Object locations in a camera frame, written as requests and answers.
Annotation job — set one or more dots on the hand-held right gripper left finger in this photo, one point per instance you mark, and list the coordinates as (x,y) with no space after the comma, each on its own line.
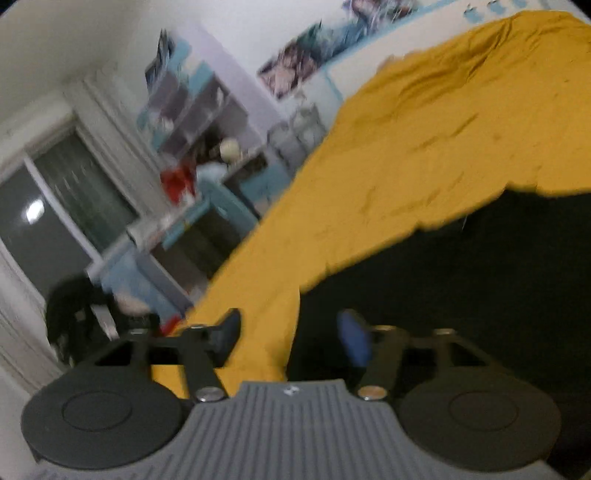
(227,333)

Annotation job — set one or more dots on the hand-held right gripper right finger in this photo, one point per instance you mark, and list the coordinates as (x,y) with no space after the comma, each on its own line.
(353,339)

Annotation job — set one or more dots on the black garment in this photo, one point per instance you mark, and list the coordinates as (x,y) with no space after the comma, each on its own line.
(461,277)

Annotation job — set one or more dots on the blue and white desk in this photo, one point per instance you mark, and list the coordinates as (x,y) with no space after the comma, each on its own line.
(194,235)

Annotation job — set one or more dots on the red cloth item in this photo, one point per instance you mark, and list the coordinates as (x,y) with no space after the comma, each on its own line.
(178,182)

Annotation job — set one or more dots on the white round ball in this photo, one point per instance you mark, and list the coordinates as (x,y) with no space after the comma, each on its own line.
(229,150)

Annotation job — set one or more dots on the window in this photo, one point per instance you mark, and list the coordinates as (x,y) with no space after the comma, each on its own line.
(55,230)

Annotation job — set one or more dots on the yellow blanket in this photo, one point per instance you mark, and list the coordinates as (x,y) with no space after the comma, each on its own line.
(415,138)

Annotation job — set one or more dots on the clear storage boxes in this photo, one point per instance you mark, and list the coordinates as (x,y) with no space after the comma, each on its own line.
(298,134)

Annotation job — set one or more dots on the white and blue shelf unit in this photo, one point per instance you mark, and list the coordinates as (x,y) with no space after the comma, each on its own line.
(194,106)

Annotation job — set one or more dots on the white curtain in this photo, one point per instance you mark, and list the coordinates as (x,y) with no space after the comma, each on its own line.
(108,122)

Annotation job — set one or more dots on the wall poster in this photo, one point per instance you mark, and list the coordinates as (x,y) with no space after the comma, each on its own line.
(376,11)
(300,55)

